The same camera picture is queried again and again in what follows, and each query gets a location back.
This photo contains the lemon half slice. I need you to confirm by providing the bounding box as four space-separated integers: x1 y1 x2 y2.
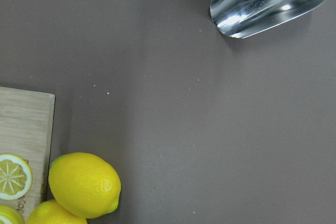
1 154 33 200
1 205 25 224

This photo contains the wooden cutting board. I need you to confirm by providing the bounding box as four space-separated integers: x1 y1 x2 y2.
1 87 55 219

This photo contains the yellow whole lemon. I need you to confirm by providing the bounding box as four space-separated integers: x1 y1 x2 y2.
26 200 88 224
48 152 121 219

